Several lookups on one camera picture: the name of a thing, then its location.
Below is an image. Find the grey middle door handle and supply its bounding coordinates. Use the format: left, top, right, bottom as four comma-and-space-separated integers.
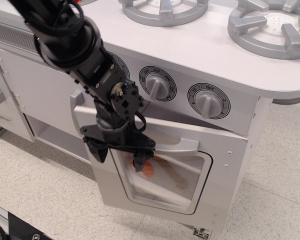
70, 89, 85, 135

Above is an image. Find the white left cabinet door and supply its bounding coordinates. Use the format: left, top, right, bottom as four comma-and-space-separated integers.
0, 65, 35, 142

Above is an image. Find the grey oven door handle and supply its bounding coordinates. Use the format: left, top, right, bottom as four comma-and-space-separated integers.
153, 138, 200, 158

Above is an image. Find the grey middle control knob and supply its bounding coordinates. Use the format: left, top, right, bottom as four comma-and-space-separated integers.
139, 66, 177, 102

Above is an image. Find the white toy kitchen body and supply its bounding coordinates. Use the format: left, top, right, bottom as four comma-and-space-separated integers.
0, 0, 300, 240

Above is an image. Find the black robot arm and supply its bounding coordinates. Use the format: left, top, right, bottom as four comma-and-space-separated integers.
12, 0, 156, 172

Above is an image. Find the orange salmon sushi toy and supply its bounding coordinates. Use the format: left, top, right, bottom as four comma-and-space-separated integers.
130, 160, 155, 180

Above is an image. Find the grey right stove burner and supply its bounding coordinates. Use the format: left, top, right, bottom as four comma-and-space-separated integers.
227, 0, 300, 60

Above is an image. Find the white oven door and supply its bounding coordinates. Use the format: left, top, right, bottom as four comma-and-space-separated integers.
88, 103, 248, 232

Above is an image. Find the white cabinet door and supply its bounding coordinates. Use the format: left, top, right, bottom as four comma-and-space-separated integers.
0, 65, 35, 142
0, 49, 93, 139

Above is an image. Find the white middle cabinet door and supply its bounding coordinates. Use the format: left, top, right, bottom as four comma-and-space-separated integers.
0, 49, 93, 139

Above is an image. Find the wooden spoon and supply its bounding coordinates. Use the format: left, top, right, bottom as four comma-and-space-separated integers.
153, 158, 188, 190

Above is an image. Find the grey control knob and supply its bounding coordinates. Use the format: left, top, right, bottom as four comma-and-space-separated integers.
108, 51, 130, 79
187, 83, 231, 120
139, 66, 177, 102

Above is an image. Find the grey right control knob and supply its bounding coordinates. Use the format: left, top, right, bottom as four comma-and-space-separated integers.
187, 83, 231, 120

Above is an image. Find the grey left control knob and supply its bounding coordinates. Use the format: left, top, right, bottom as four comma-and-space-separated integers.
108, 51, 130, 79

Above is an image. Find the grey left stove burner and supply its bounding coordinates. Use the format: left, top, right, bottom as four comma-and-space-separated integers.
119, 0, 209, 27

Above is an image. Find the grey stove burner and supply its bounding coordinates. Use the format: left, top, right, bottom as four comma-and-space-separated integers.
119, 0, 209, 27
227, 0, 300, 60

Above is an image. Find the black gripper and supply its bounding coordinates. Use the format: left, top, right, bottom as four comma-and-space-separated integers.
80, 124, 156, 172

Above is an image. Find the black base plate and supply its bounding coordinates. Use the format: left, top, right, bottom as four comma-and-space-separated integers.
0, 212, 52, 240

